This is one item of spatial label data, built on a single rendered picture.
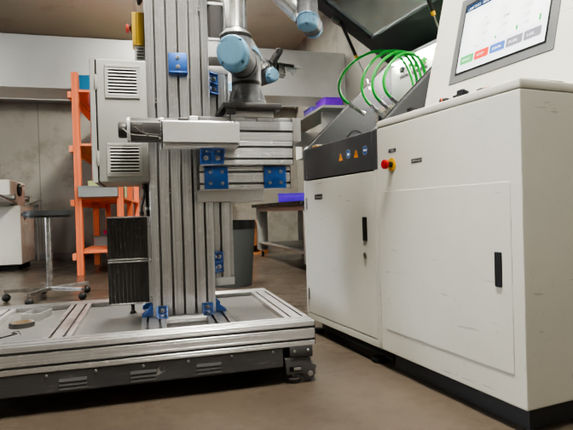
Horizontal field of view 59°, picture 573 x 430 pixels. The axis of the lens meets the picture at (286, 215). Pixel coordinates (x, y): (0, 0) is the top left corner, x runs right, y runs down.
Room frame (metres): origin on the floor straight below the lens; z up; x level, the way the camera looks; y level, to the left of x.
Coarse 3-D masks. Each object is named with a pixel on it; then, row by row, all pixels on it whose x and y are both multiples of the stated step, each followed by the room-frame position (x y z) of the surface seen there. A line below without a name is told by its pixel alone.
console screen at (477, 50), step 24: (480, 0) 1.91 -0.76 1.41; (504, 0) 1.79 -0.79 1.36; (528, 0) 1.68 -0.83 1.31; (552, 0) 1.59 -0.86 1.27; (480, 24) 1.88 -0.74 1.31; (504, 24) 1.76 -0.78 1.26; (528, 24) 1.66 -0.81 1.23; (552, 24) 1.57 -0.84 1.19; (456, 48) 1.98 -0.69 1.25; (480, 48) 1.85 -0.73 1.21; (504, 48) 1.73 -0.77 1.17; (528, 48) 1.63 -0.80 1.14; (552, 48) 1.55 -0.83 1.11; (456, 72) 1.94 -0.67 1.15; (480, 72) 1.82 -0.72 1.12
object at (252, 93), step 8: (240, 80) 1.91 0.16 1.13; (248, 80) 1.91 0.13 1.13; (256, 80) 1.93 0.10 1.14; (232, 88) 1.95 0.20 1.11; (240, 88) 1.91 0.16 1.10; (248, 88) 1.91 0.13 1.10; (256, 88) 1.92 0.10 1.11; (232, 96) 1.92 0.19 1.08; (240, 96) 1.90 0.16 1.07; (248, 96) 1.90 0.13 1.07; (256, 96) 1.91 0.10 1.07
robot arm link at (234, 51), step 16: (224, 0) 1.81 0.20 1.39; (240, 0) 1.80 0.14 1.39; (224, 16) 1.81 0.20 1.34; (240, 16) 1.80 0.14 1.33; (224, 32) 1.79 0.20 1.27; (240, 32) 1.78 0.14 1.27; (224, 48) 1.77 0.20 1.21; (240, 48) 1.76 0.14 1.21; (224, 64) 1.78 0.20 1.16; (240, 64) 1.78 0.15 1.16
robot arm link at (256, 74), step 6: (252, 48) 1.92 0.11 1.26; (258, 54) 1.94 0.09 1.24; (258, 60) 1.94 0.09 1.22; (258, 66) 1.93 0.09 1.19; (252, 72) 1.90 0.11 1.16; (258, 72) 1.94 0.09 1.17; (234, 78) 1.93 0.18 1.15; (240, 78) 1.91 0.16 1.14; (246, 78) 1.91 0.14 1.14; (252, 78) 1.92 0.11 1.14; (258, 78) 1.94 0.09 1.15
